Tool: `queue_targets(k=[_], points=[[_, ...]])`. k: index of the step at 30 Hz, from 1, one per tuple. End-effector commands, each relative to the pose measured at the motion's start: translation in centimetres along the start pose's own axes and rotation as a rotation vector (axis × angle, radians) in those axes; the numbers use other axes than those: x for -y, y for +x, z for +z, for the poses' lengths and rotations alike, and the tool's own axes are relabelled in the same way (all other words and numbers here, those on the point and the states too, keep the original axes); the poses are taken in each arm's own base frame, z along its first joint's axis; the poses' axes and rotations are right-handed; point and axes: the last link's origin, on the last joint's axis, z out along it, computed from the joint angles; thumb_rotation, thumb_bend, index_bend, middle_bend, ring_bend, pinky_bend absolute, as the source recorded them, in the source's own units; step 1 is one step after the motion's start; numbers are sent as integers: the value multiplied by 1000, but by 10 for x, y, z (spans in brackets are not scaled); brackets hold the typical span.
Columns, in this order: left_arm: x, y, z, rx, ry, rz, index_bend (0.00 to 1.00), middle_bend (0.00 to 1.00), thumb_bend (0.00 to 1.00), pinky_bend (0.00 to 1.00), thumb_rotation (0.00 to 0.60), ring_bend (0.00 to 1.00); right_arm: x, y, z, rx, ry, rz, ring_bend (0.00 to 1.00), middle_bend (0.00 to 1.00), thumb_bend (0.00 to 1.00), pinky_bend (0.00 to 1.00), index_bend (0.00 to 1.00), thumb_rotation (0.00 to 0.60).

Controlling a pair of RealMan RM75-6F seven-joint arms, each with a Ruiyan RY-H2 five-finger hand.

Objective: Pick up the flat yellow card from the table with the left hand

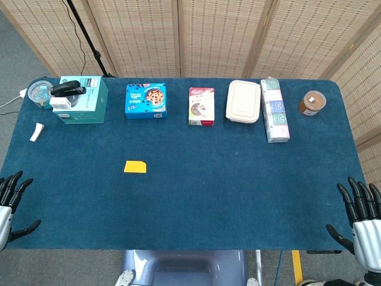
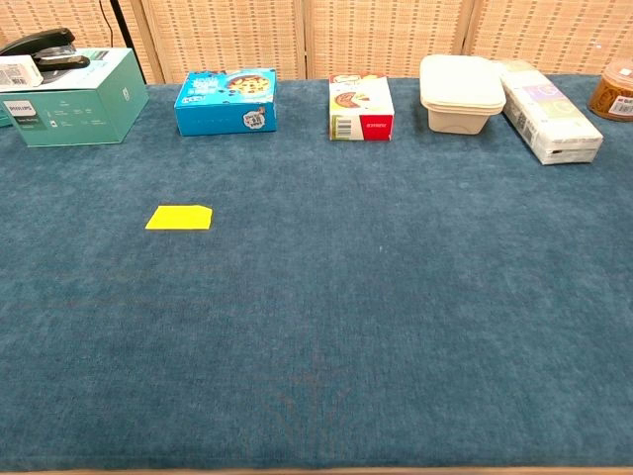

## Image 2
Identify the blue tablecloth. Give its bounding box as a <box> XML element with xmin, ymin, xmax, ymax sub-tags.
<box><xmin>0</xmin><ymin>73</ymin><xmax>633</xmax><ymax>471</ymax></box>

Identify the brown jar with clear lid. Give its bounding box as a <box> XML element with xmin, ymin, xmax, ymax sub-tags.
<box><xmin>587</xmin><ymin>57</ymin><xmax>633</xmax><ymax>122</ymax></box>

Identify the beige lidded food container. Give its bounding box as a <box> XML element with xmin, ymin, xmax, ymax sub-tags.
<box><xmin>419</xmin><ymin>54</ymin><xmax>507</xmax><ymax>134</ymax></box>

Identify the bamboo folding screen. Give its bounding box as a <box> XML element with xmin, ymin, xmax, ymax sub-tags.
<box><xmin>0</xmin><ymin>0</ymin><xmax>633</xmax><ymax>84</ymax></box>

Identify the teal Philips box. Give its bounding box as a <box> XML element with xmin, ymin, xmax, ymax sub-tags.
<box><xmin>0</xmin><ymin>47</ymin><xmax>150</xmax><ymax>148</ymax></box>

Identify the pastel tissue multipack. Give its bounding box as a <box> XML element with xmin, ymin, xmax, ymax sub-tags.
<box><xmin>497</xmin><ymin>59</ymin><xmax>604</xmax><ymax>166</ymax></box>

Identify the red white wafer box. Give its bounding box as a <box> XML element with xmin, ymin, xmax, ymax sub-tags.
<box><xmin>328</xmin><ymin>72</ymin><xmax>396</xmax><ymax>143</ymax></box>

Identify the blue cookie box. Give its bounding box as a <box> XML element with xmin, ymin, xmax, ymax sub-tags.
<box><xmin>173</xmin><ymin>67</ymin><xmax>278</xmax><ymax>138</ymax></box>

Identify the black stapler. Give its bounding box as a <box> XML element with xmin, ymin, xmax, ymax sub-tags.
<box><xmin>0</xmin><ymin>28</ymin><xmax>92</xmax><ymax>73</ymax></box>

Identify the black tripod stand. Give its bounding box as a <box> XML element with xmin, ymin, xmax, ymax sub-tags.
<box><xmin>109</xmin><ymin>0</ymin><xmax>148</xmax><ymax>84</ymax></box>

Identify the small white labelled box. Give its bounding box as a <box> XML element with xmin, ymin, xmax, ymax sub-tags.
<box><xmin>0</xmin><ymin>53</ymin><xmax>45</xmax><ymax>93</ymax></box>

